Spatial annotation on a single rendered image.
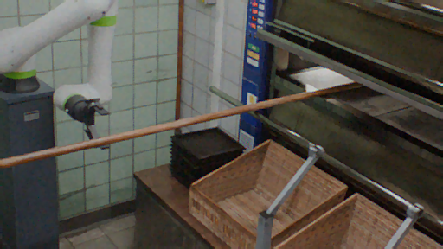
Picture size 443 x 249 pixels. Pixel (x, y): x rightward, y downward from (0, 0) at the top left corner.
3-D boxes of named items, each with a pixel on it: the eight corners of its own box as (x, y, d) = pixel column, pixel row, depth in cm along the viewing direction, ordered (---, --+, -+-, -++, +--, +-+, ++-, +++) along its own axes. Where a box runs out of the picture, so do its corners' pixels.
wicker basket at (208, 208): (266, 185, 322) (270, 137, 312) (343, 239, 283) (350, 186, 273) (186, 212, 291) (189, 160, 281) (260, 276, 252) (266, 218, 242)
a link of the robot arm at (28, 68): (-6, 79, 244) (-10, 33, 237) (9, 67, 259) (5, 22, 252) (28, 82, 245) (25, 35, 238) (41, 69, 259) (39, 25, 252)
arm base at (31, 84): (-17, 76, 262) (-17, 62, 260) (20, 70, 272) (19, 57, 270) (9, 96, 245) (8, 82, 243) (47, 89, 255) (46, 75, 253)
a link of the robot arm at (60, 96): (48, 107, 252) (48, 82, 248) (79, 103, 260) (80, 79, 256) (61, 120, 242) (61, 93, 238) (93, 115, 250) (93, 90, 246)
